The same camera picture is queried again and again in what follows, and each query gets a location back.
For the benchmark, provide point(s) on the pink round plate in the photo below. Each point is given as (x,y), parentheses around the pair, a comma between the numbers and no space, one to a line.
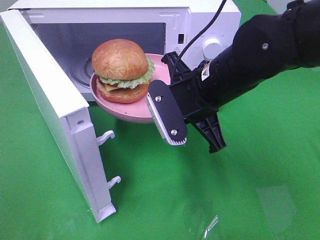
(136,112)

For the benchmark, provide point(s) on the white microwave door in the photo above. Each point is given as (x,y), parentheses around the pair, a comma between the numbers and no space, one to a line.
(66,113)

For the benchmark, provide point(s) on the burger with lettuce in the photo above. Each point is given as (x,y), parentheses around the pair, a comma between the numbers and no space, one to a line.
(123,71)

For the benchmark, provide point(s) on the upper white microwave knob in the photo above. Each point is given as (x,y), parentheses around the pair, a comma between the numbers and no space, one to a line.
(211,47)

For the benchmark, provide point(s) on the white microwave oven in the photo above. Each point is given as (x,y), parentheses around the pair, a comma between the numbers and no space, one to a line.
(72,29)

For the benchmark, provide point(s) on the glass microwave turntable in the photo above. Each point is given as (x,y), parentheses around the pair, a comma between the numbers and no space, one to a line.
(81,70)

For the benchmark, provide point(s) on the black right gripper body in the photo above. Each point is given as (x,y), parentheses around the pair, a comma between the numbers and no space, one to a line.
(189,98)

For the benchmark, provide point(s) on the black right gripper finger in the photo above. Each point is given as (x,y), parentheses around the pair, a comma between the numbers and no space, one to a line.
(208,125)
(178,70)

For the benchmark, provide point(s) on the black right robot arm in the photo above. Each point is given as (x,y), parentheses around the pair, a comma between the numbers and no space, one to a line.
(262,47)

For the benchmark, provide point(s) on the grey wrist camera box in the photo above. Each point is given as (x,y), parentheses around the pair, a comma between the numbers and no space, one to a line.
(166,113)

